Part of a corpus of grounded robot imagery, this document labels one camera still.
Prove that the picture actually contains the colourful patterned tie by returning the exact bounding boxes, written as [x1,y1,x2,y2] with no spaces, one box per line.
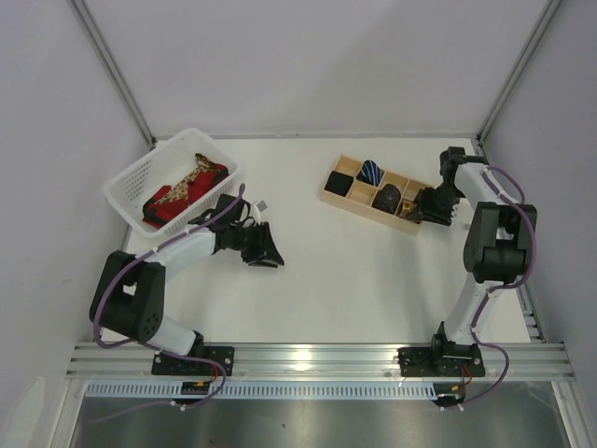
[397,200,420,222]

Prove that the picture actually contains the wooden compartment box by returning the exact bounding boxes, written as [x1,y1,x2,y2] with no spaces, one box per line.
[318,155,427,235]

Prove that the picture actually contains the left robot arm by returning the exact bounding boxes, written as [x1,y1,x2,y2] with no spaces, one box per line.
[90,194,285,361]

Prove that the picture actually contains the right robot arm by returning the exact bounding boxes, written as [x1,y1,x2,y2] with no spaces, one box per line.
[408,147,537,376]

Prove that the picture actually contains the rolled dark brown tie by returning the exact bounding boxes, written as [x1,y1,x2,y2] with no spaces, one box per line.
[371,184,402,215]

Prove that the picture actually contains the rolled blue striped tie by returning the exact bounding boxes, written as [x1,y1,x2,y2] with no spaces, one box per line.
[356,160,384,187]

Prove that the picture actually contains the beige patterned tie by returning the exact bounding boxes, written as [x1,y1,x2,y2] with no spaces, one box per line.
[157,153,219,204]

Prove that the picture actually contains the rolled black tie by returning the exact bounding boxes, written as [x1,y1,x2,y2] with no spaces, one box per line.
[324,171,354,197]

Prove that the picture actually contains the red tie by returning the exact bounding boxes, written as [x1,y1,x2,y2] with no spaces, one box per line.
[142,163,229,229]

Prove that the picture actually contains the white plastic basket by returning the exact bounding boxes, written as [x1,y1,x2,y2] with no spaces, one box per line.
[104,128,240,239]

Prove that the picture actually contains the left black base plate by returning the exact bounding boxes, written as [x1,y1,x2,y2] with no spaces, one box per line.
[151,345,235,376]

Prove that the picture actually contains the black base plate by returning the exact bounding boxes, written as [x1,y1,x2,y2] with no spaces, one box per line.
[151,345,235,376]
[397,344,485,377]

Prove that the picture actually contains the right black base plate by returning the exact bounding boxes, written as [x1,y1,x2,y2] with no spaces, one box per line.
[397,344,485,377]

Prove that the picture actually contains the aluminium mounting rail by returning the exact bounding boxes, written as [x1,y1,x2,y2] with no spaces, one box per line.
[66,343,575,381]

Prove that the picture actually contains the white slotted cable duct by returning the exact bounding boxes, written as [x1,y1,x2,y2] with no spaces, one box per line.
[85,380,437,400]

